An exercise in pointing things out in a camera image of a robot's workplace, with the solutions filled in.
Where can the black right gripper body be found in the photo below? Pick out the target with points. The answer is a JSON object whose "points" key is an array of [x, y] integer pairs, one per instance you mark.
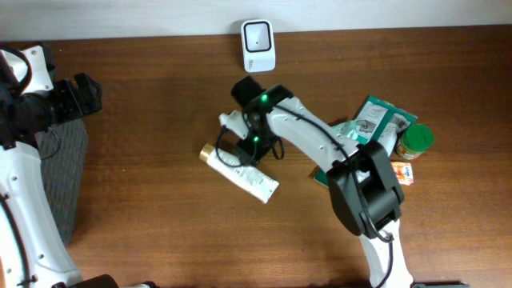
{"points": [[259, 139]]}

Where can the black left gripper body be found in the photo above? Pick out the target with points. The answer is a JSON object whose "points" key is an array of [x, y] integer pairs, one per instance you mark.
{"points": [[66, 105]]}

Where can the white tube beige cap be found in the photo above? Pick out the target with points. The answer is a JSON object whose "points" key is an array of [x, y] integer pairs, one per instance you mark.
{"points": [[248, 178]]}

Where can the light green small pouch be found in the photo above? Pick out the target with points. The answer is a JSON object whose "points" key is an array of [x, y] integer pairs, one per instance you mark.
{"points": [[348, 129]]}

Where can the green white package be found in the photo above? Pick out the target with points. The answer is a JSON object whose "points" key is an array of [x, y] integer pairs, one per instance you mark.
{"points": [[380, 121]]}

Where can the orange Kleenex tissue pack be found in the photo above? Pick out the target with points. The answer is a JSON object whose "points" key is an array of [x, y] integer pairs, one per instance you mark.
{"points": [[403, 172]]}

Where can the green lid seasoning jar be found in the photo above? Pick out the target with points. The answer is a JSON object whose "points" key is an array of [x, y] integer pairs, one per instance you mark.
{"points": [[414, 141]]}

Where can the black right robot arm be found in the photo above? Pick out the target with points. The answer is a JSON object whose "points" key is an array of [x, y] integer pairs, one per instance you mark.
{"points": [[364, 190]]}

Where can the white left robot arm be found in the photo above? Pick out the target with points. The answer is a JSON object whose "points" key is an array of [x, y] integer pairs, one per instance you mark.
{"points": [[33, 100]]}

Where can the white barcode scanner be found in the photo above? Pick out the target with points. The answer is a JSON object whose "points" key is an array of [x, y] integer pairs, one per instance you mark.
{"points": [[258, 46]]}

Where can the grey plastic mesh basket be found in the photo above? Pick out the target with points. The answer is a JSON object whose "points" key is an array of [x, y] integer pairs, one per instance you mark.
{"points": [[63, 152]]}

